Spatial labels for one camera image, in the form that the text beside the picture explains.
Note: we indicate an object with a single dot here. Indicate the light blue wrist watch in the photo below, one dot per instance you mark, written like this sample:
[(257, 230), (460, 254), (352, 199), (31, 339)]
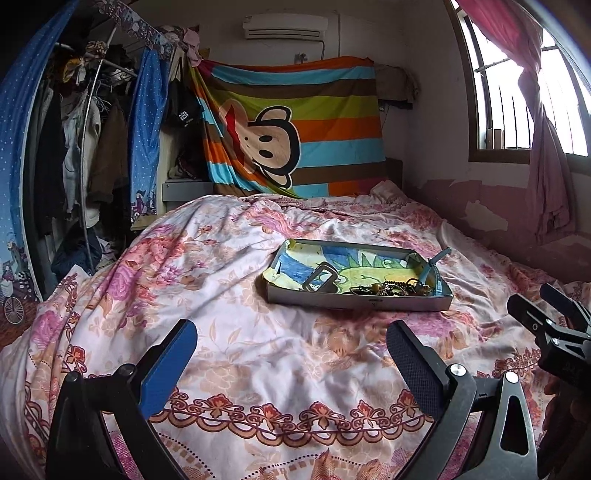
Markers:
[(427, 277)]

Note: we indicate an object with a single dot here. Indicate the person's right hand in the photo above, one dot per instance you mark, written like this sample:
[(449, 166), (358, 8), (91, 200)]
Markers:
[(556, 406)]

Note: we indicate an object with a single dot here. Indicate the pink cloth bundle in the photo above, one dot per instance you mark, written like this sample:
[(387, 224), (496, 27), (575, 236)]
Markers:
[(191, 41)]

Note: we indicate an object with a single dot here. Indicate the striped monkey print blanket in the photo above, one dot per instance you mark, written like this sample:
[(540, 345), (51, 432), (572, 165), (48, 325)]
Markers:
[(323, 120)]

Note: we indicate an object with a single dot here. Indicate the row of hanging clothes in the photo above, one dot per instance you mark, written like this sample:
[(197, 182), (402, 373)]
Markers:
[(111, 147)]

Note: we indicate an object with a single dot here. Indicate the metal wardrobe pole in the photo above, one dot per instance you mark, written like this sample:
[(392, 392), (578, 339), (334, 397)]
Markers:
[(85, 184)]

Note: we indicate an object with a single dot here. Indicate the white air conditioner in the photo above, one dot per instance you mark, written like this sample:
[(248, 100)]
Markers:
[(284, 25)]

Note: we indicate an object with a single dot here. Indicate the wall socket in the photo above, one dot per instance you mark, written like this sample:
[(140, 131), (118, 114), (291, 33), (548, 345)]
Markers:
[(301, 57)]

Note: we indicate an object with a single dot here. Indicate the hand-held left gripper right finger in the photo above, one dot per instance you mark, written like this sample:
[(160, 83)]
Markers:
[(415, 364)]

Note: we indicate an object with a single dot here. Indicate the shallow tray with crayon drawing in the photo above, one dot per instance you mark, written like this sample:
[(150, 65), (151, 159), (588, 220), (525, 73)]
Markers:
[(295, 277)]

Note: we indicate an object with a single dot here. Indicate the patterned fabric wardrobe top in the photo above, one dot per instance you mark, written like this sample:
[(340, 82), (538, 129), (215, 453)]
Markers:
[(138, 27)]

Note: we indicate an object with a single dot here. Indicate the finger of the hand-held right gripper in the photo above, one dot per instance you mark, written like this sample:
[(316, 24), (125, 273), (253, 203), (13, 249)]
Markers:
[(531, 318), (565, 302)]

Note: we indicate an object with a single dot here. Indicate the pink window curtain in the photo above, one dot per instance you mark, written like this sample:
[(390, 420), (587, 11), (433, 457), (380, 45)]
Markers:
[(549, 161)]

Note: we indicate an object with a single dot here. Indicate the window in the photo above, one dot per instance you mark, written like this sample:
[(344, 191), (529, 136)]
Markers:
[(498, 92)]

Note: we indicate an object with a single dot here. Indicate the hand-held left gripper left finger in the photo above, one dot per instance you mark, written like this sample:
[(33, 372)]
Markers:
[(166, 369)]

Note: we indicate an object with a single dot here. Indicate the dark wooden headboard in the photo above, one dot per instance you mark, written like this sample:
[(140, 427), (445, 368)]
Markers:
[(395, 173)]

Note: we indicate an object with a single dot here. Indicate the blue dotted wardrobe curtain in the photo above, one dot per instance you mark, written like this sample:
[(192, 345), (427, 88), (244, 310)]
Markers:
[(147, 138), (18, 161)]

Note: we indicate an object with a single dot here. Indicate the brown hanging cloth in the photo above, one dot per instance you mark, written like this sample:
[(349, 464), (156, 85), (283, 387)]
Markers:
[(397, 83)]

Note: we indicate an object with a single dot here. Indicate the white bedside shelf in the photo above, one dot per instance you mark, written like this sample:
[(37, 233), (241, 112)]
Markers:
[(184, 190)]

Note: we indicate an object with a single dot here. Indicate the pink floral bed cover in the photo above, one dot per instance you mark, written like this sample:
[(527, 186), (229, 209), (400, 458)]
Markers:
[(258, 350)]

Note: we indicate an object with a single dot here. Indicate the silver rectangular buckle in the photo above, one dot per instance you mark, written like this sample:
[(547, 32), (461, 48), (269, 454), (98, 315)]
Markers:
[(321, 277)]

